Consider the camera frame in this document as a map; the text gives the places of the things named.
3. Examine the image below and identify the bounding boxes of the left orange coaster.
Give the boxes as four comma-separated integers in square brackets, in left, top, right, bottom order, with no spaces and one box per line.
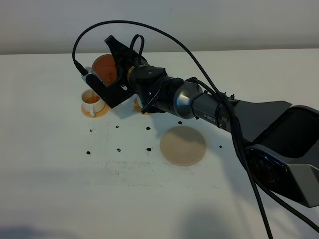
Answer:
[81,100,110,119]

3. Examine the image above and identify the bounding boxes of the black right camera cable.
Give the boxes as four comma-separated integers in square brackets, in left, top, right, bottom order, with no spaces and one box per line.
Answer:
[72,20,319,239]

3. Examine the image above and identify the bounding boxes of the left white teacup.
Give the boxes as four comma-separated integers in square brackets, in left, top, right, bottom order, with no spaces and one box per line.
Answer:
[81,90,105,117]

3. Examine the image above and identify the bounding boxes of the right orange coaster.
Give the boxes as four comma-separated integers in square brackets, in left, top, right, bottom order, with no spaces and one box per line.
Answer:
[133,97,153,116]

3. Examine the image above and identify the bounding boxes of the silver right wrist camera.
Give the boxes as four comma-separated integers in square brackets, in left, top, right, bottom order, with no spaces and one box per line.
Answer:
[81,66,134,109]

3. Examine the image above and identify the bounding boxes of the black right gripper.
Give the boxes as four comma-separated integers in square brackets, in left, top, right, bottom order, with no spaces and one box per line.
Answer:
[105,35,184,115]

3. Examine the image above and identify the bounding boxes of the beige round teapot coaster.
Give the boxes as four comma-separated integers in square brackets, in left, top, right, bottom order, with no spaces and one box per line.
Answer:
[160,126,207,166]

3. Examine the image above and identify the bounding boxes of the brown clay teapot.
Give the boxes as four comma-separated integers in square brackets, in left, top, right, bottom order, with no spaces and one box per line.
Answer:
[92,54,117,86]

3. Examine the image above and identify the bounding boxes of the orange coaster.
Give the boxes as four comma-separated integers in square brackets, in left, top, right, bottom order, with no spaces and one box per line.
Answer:
[133,97,153,116]
[81,100,110,119]

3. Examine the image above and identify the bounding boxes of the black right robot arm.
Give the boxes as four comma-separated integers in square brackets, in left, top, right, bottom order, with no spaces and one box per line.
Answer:
[105,36,319,208]

